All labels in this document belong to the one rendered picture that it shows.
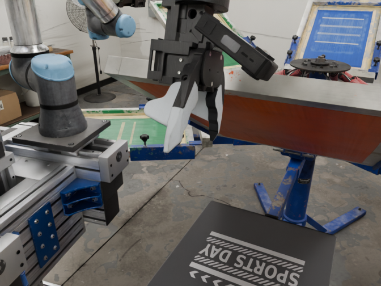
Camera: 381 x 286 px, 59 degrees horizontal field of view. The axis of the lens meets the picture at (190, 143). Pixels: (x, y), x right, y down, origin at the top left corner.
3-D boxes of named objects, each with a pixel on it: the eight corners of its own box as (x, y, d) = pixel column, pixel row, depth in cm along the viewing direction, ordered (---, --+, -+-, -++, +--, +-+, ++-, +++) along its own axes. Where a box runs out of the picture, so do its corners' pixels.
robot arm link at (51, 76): (50, 108, 100) (41, 62, 94) (29, 99, 108) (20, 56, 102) (85, 99, 108) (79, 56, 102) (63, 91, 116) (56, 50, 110)
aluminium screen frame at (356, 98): (437, 118, 47) (442, 92, 47) (102, 72, 70) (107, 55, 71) (372, 166, 119) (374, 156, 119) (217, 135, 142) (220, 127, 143)
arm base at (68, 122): (28, 134, 108) (21, 104, 103) (58, 117, 121) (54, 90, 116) (69, 140, 103) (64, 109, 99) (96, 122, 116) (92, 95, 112)
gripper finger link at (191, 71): (178, 120, 43) (201, 68, 47) (190, 122, 43) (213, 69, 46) (165, 98, 39) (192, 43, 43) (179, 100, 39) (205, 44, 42)
